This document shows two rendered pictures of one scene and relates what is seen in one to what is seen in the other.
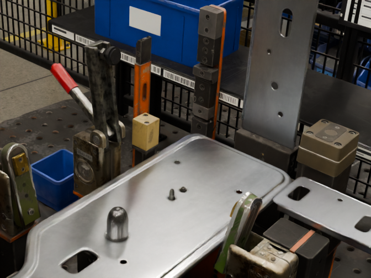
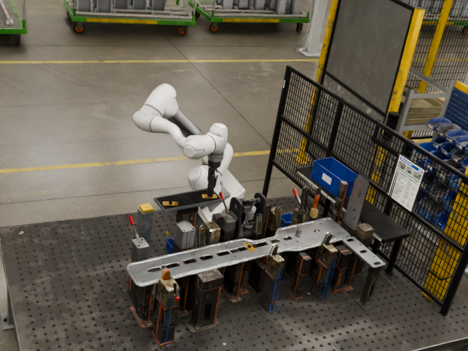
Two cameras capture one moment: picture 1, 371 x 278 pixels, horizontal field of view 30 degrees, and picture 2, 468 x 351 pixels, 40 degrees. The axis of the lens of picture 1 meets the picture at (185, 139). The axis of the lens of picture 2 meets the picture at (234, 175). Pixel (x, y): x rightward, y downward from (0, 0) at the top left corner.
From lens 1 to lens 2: 273 cm
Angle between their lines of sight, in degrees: 16
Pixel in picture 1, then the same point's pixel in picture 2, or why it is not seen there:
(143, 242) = (303, 239)
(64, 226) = (285, 230)
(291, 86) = (358, 211)
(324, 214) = (353, 246)
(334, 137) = (365, 228)
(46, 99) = (290, 188)
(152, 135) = (315, 214)
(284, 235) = (340, 248)
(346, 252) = not seen: hidden behind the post
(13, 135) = (274, 204)
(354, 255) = not seen: hidden behind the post
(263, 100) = (350, 212)
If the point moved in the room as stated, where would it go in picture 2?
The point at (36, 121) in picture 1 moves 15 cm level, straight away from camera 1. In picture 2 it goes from (283, 200) to (285, 191)
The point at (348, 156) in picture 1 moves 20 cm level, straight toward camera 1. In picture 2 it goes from (368, 235) to (352, 247)
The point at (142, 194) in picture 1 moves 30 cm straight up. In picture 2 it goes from (307, 228) to (317, 185)
